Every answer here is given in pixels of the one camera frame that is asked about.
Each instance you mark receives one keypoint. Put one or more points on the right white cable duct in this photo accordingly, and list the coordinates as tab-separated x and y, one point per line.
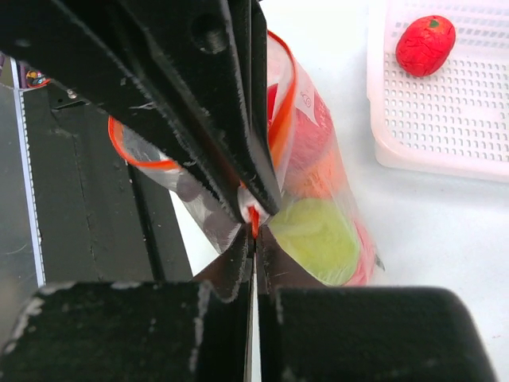
19	104

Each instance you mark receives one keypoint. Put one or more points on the white plastic basket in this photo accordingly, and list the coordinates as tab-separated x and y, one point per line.
454	121

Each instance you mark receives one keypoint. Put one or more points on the orange fruit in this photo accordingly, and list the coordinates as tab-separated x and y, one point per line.
323	180

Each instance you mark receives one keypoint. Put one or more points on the yellow green pear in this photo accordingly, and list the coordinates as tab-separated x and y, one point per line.
320	238

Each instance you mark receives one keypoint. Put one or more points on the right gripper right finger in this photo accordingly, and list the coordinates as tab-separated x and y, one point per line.
312	332

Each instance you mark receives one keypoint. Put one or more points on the red green apple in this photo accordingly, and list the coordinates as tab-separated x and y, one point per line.
312	131

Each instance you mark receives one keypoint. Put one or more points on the clear zip bag orange zipper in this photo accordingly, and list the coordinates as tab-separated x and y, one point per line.
288	74

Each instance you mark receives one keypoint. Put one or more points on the small red apple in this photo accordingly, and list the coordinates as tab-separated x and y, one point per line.
425	45

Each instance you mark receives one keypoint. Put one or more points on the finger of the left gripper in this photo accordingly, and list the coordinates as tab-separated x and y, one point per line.
267	191
178	73

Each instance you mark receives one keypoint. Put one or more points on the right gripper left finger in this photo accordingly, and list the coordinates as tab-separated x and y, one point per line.
198	330

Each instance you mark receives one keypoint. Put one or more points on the large red apple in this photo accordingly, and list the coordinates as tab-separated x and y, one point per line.
367	258

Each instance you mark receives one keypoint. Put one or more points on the dark purple grape bunch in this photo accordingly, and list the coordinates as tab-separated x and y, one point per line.
219	228

